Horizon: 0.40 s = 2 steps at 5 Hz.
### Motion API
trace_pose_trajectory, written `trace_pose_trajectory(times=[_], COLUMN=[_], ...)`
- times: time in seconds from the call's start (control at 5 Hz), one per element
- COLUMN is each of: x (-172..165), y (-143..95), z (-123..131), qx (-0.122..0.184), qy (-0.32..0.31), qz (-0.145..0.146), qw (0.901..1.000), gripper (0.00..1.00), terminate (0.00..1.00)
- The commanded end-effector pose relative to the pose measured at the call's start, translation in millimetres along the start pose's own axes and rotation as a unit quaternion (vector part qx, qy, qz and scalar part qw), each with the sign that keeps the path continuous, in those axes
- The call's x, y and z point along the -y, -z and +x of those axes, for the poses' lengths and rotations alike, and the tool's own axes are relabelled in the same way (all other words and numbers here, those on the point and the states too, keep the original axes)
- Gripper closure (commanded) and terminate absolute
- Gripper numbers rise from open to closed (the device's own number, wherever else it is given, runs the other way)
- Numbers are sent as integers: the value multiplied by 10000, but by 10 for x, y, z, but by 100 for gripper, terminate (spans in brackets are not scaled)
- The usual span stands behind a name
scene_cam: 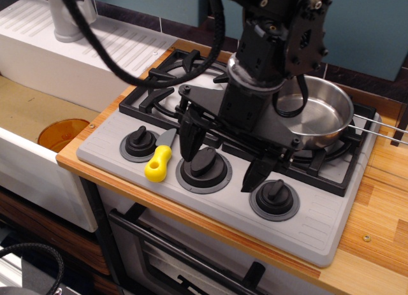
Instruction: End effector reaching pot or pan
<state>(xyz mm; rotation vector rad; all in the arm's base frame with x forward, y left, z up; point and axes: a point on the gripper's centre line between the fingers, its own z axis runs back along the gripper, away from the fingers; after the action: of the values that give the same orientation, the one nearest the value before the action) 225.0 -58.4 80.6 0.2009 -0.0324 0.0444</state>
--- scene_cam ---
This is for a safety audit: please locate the grey toy stove top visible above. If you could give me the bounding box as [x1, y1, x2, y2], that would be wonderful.
[76, 108, 364, 267]

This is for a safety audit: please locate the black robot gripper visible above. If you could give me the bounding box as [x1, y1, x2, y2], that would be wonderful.
[178, 55, 303, 192]

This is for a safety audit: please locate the black braided cable foreground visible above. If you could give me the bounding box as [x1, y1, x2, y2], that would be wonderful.
[1, 243, 65, 294]

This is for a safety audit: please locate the black left stove knob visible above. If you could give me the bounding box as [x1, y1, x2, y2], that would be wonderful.
[119, 126, 159, 163]

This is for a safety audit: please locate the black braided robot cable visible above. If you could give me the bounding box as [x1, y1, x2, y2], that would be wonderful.
[57, 0, 226, 87]

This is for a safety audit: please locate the black burner grate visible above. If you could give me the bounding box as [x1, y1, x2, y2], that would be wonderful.
[119, 49, 226, 129]
[269, 103, 379, 197]

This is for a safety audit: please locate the orange plastic bowl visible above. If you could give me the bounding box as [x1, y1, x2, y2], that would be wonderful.
[38, 119, 90, 153]

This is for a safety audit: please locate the grey toy faucet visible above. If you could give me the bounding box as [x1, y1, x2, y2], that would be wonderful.
[48, 0, 97, 43]

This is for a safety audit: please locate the black right stove knob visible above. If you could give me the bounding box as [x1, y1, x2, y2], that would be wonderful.
[249, 179, 300, 222]

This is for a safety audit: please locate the black right burner grate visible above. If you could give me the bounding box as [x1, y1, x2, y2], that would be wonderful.
[269, 103, 379, 197]

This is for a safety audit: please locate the stainless steel pan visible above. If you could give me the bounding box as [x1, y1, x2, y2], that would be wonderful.
[276, 74, 408, 150]

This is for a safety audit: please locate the toy oven door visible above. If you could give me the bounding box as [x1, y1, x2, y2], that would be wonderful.
[108, 203, 328, 294]

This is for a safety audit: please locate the yellow handled toy knife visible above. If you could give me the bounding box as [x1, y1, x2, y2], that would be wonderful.
[144, 128, 177, 183]

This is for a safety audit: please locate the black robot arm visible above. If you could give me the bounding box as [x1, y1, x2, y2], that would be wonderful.
[179, 0, 332, 192]

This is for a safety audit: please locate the black middle stove knob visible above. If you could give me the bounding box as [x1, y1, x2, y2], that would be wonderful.
[176, 147, 232, 194]

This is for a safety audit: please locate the black left burner grate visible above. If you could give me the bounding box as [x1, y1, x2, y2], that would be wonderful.
[119, 49, 226, 129]

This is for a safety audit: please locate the black stove knob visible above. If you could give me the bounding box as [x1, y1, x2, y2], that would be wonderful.
[249, 179, 300, 222]
[176, 147, 232, 194]
[119, 126, 159, 163]

